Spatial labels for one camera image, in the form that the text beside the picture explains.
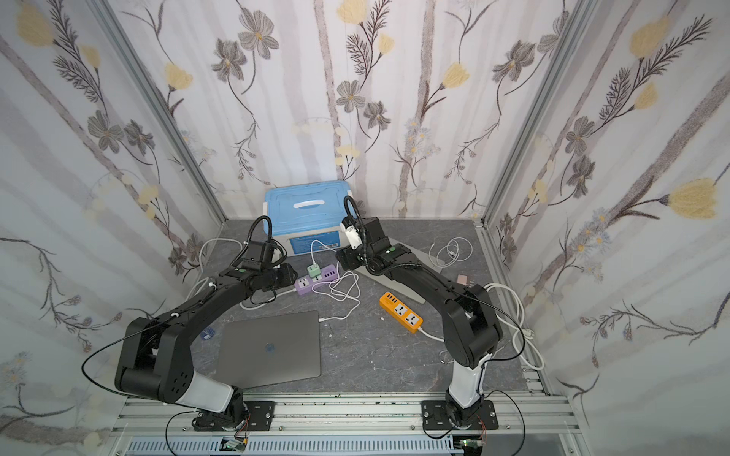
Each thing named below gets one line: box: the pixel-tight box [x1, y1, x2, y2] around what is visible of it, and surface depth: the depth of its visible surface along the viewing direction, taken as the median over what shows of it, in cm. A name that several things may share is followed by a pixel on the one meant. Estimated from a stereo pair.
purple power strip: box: [293, 264, 338, 296], surface depth 100 cm
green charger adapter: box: [307, 263, 322, 278], surface depth 98 cm
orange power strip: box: [379, 291, 424, 334], surface depth 93 cm
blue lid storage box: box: [263, 180, 353, 257], surface depth 104 cm
